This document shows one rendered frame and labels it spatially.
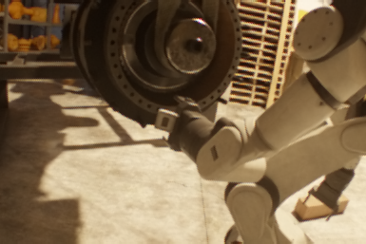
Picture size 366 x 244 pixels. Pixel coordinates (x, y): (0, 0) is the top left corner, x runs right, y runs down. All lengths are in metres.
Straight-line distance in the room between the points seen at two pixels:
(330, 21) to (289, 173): 0.39
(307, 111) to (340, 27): 0.11
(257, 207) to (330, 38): 0.42
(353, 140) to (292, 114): 0.24
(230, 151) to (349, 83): 0.19
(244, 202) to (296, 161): 0.15
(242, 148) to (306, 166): 0.27
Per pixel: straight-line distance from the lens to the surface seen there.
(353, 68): 0.34
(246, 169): 0.44
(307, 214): 1.62
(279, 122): 0.36
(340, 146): 0.57
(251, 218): 0.64
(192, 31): 0.64
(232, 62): 0.79
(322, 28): 0.33
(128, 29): 0.74
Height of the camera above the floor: 0.86
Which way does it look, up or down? 18 degrees down
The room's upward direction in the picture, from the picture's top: 9 degrees clockwise
